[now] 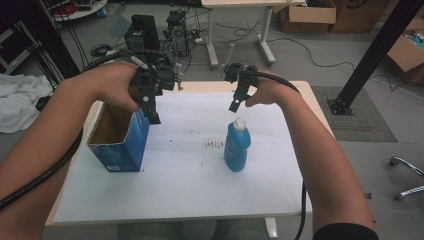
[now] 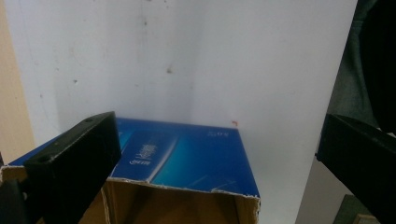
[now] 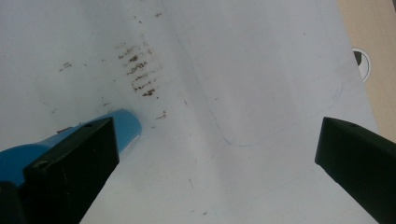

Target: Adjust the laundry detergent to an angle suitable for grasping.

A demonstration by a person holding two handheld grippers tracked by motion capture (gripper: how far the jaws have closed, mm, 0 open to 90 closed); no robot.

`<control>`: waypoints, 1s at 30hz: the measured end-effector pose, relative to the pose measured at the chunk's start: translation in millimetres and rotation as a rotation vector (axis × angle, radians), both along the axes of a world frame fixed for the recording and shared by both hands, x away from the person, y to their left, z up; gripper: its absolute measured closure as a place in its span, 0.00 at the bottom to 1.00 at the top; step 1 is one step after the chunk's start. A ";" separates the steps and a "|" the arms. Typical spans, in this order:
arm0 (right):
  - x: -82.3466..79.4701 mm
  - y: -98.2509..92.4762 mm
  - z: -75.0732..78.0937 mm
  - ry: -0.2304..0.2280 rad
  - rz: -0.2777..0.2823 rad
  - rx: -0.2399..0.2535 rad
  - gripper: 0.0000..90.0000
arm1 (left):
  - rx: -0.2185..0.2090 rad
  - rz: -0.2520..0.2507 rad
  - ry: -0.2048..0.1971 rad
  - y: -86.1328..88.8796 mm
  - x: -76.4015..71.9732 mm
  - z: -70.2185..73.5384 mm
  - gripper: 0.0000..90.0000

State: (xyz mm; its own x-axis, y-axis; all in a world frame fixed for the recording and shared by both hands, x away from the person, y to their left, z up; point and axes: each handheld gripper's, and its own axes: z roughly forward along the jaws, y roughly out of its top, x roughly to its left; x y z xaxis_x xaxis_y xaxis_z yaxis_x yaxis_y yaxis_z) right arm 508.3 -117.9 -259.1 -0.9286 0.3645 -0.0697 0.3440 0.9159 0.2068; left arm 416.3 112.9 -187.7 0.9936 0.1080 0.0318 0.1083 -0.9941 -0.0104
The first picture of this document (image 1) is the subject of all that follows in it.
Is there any black floor cable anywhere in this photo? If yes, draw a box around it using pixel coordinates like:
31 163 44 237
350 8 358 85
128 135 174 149
266 36 424 101

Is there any tall brown cardboard box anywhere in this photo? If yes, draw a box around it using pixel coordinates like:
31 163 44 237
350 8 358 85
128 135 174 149
329 0 392 35

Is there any grey floor mat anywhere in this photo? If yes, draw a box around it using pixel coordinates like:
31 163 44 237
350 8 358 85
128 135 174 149
311 85 398 143

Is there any person's right hand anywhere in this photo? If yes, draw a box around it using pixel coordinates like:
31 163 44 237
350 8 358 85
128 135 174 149
244 69 302 108

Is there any black box device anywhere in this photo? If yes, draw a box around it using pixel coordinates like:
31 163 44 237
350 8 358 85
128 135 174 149
124 14 161 54

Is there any white-legged desk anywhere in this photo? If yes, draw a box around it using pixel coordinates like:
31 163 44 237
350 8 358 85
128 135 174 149
200 0 307 68

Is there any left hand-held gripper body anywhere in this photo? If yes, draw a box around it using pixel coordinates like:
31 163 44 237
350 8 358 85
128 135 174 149
129 49 178 114

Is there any round white table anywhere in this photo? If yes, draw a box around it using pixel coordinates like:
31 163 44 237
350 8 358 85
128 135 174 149
42 0 109 23

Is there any computer tower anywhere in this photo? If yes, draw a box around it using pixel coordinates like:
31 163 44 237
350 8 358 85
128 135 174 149
165 9 190 58

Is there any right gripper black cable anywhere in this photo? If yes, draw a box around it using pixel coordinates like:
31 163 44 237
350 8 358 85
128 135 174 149
248 71 308 240

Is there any person's left hand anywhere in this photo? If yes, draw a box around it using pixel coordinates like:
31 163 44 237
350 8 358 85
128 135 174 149
62 61 142 113

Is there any person's black sleeve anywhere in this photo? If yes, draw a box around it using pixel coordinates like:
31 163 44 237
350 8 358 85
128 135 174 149
312 222 380 240

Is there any white table mat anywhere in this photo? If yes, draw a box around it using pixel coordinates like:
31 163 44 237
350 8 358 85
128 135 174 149
52 91 313 224

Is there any white cloth heap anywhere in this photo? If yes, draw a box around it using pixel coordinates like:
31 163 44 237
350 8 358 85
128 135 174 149
0 73 54 134

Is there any chrome chair base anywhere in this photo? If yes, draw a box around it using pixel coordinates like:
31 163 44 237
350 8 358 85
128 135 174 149
389 155 424 201

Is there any blue bottle with white cap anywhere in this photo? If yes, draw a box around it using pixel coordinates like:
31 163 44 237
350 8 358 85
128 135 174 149
223 117 252 173

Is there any black metal stand beam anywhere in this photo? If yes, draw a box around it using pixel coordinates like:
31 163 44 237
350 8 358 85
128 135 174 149
327 0 424 116

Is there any flat brown cardboard box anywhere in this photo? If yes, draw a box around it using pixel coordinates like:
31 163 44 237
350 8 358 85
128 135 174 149
279 0 338 34

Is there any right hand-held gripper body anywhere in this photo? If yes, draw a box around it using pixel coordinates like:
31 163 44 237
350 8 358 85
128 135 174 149
223 62 260 101

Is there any blue cardboard box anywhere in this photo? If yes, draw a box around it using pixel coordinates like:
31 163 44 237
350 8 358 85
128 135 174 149
86 102 152 174

